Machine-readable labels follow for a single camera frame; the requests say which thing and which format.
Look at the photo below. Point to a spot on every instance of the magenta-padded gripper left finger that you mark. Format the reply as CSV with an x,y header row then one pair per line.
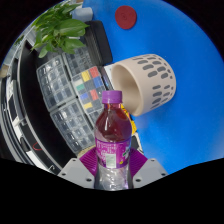
x,y
75,170

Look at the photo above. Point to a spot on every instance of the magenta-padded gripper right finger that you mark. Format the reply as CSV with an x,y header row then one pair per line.
x,y
148,168

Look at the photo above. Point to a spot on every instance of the clear purple-capped drink bottle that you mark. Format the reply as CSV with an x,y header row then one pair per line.
x,y
112,133

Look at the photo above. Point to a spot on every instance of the yellow multimeter with leads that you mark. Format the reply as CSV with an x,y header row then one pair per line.
x,y
132,127

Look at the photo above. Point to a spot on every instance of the dark workbench shelf unit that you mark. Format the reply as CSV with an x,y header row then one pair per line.
x,y
20,113

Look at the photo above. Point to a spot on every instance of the clear organizer with coloured parts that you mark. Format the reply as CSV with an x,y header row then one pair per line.
x,y
87,86

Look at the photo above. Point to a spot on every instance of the beige patterned ceramic mug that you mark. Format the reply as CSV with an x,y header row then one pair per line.
x,y
153,83

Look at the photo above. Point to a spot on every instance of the black white-labelled box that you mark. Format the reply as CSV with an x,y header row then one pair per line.
x,y
107,77

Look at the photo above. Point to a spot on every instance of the black soft pouch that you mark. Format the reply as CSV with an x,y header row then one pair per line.
x,y
99,41

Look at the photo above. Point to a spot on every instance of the green potted plant white pot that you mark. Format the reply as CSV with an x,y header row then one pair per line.
x,y
60,33

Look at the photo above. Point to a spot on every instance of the flat round red coaster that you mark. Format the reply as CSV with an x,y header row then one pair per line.
x,y
126,17

